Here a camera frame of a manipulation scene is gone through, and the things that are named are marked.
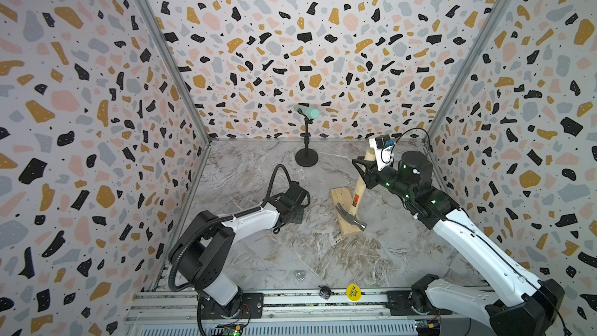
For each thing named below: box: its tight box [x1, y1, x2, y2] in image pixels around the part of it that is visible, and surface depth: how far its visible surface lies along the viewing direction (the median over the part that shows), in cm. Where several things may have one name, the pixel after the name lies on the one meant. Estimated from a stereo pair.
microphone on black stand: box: [293, 104, 321, 168], surface depth 115 cm
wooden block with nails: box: [330, 186, 364, 238], surface depth 90 cm
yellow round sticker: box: [345, 283, 362, 302], surface depth 78 cm
